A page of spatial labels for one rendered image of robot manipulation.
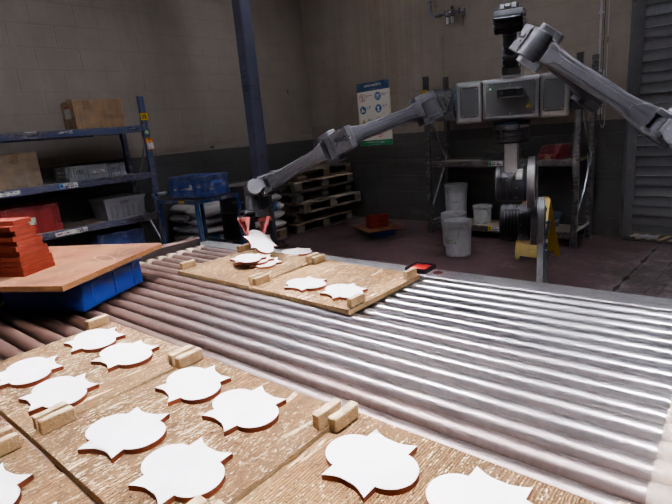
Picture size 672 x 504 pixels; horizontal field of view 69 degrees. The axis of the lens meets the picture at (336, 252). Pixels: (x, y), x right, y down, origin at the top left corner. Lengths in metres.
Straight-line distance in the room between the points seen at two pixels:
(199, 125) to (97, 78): 1.36
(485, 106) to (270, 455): 1.54
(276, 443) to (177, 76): 6.37
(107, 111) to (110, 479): 5.13
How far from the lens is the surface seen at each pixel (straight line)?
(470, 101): 1.99
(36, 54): 6.34
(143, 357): 1.18
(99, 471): 0.87
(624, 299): 1.45
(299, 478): 0.74
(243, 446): 0.82
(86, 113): 5.70
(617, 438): 0.89
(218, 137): 7.16
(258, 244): 1.90
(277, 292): 1.48
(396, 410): 0.90
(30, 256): 1.78
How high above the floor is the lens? 1.40
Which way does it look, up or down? 14 degrees down
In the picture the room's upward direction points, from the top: 5 degrees counter-clockwise
